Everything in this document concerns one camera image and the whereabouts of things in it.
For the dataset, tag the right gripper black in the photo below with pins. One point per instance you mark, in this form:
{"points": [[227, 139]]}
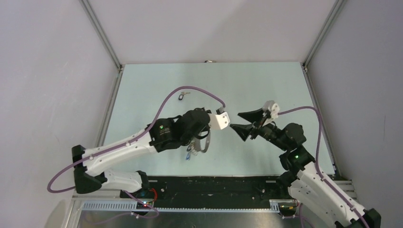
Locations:
{"points": [[244, 130]]}

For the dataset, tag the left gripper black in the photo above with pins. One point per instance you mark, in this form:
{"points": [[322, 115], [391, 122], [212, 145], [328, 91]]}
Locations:
{"points": [[208, 111]]}

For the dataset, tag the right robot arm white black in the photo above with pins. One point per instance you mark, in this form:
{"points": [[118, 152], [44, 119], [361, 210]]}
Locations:
{"points": [[303, 178]]}

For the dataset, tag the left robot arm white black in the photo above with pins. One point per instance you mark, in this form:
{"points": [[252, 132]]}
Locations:
{"points": [[93, 167]]}

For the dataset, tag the left controller board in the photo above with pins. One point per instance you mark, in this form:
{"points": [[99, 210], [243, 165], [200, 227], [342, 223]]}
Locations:
{"points": [[144, 205]]}

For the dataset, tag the controller board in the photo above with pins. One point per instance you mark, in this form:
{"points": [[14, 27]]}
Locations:
{"points": [[283, 207], [144, 205]]}

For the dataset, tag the right controller board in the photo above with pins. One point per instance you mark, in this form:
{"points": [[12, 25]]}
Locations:
{"points": [[283, 207]]}

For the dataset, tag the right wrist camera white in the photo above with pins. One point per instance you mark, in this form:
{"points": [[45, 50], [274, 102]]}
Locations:
{"points": [[270, 112]]}

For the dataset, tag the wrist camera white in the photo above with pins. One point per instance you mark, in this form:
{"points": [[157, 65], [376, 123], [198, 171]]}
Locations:
{"points": [[270, 112], [220, 120]]}

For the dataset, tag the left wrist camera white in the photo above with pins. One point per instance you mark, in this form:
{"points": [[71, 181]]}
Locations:
{"points": [[220, 120]]}

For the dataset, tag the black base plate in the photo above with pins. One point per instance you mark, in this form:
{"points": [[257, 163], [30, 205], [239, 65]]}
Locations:
{"points": [[217, 192]]}

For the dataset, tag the left aluminium frame post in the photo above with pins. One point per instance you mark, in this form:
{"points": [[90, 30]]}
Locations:
{"points": [[94, 20]]}

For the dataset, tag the aluminium frame post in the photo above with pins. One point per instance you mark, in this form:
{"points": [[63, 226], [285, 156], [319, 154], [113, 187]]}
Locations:
{"points": [[94, 20], [325, 29]]}

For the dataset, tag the right aluminium frame post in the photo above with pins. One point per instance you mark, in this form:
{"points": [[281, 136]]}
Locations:
{"points": [[325, 29]]}

